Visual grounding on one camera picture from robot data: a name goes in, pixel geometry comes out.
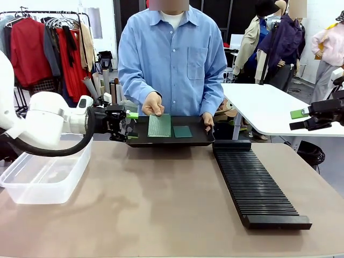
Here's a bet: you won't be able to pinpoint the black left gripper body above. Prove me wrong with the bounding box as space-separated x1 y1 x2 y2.
87 104 130 142

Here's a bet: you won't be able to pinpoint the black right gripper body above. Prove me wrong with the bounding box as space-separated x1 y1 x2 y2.
308 97 344 127

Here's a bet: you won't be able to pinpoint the large light green PCB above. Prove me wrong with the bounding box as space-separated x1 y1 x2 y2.
147 113 172 138

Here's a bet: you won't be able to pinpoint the black plastic tray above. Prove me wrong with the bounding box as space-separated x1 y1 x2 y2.
125 115 216 148

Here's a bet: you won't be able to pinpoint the person's right forearm blue sleeve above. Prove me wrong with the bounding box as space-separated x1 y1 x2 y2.
117 61 163 110

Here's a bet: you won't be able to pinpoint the person's left forearm blue sleeve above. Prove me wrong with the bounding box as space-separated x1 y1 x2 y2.
200 67 228 117

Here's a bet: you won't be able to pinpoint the person's right hand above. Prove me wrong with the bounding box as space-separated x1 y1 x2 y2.
141 91 166 117

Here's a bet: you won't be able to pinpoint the person's left hand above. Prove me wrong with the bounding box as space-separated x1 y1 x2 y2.
202 112 215 133

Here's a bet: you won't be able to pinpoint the white side table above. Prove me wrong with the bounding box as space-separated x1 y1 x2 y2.
220 83 344 141

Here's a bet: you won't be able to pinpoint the bundle of paper rolls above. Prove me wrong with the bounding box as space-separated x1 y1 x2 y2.
81 68 127 105

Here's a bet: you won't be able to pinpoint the small dark green PCB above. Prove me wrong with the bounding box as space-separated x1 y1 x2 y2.
173 125 194 139

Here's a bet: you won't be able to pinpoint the red dress on hanger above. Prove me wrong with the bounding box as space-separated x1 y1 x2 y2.
55 26 94 105

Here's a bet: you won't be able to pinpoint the mannequin with pink top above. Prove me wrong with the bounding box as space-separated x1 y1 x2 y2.
310 10 344 105

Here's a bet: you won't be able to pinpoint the person torso blue shirt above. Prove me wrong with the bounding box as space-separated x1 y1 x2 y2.
117 4 228 118

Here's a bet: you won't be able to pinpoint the brown cardboard items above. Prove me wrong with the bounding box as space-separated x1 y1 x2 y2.
214 97 238 124

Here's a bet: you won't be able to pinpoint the mannequin with purple jacket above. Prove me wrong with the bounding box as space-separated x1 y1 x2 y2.
257 0 306 92

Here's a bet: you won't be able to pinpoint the beige garment on hanger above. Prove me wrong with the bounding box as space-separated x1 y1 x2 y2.
78 22 95 73

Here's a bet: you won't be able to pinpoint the black slotted PCB rack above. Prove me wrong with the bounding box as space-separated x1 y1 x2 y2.
212 139 313 231

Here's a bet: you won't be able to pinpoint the mannequin with beige coat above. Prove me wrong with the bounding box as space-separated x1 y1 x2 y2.
232 0 273 84

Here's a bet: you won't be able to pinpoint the black scarf on hanger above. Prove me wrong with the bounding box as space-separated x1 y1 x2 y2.
61 25 78 68

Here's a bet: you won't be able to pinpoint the grey garment on hanger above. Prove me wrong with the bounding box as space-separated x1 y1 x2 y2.
43 24 62 78

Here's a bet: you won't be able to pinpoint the clear plastic storage box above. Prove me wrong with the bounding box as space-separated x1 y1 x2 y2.
0 133 94 205

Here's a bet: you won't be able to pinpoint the red shirt on hanger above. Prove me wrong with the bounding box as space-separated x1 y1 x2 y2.
10 17 54 89

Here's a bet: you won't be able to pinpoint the black hat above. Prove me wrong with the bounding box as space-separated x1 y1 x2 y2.
254 0 282 18

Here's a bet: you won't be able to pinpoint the black metal clothes rack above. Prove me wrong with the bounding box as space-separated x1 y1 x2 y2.
0 10 91 113

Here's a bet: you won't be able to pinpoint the black wire basket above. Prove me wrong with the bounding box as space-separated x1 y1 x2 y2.
296 140 326 168

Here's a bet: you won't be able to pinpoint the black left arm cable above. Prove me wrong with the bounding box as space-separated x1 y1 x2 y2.
0 107 95 158

